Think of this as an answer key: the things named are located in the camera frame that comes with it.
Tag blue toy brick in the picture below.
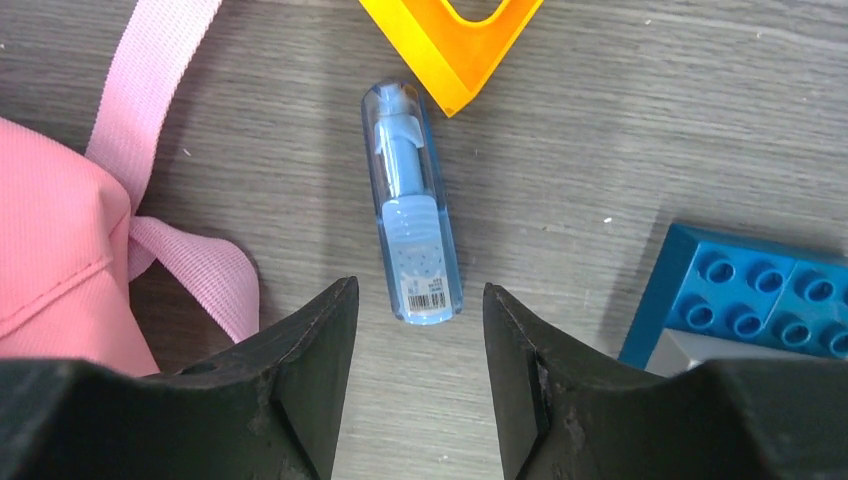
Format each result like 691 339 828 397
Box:
618 223 847 368

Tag pink student backpack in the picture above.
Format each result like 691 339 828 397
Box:
1 1 260 376

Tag yellow triangle ruler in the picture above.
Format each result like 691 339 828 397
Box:
360 0 543 117

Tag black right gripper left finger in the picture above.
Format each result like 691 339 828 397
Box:
1 277 359 479

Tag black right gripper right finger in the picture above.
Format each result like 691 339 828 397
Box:
483 283 847 479

